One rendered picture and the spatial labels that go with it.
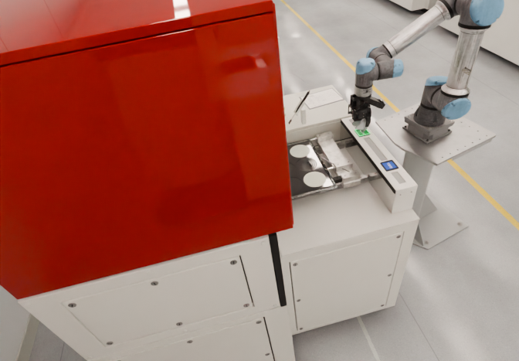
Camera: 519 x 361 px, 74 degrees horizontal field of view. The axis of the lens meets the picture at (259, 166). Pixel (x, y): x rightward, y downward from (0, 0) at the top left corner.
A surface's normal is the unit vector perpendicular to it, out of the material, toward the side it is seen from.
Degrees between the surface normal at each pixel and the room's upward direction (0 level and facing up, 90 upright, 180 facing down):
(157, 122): 90
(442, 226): 0
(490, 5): 80
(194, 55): 90
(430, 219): 0
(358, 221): 0
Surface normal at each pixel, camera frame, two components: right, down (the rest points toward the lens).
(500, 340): -0.12, -0.75
